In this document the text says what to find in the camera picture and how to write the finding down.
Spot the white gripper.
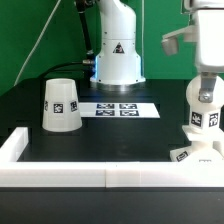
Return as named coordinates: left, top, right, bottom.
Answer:
left=161, top=0, right=224, bottom=103

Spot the white lamp bulb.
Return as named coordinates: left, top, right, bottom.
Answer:
left=186, top=75, right=224, bottom=134

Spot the white lamp base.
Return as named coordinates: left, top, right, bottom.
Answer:
left=170, top=125, right=224, bottom=162

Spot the white lamp shade cone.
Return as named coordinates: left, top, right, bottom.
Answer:
left=42, top=78, right=82, bottom=132

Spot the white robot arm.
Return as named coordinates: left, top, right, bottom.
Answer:
left=91, top=0, right=224, bottom=103

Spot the white marker tag plate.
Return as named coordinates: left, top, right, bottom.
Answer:
left=79, top=102, right=160, bottom=118

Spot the white U-shaped fence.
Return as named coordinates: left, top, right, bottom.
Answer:
left=0, top=127, right=224, bottom=188

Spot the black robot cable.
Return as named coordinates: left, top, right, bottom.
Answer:
left=39, top=0, right=98, bottom=80

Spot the white cable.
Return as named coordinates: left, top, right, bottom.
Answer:
left=13, top=0, right=63, bottom=87

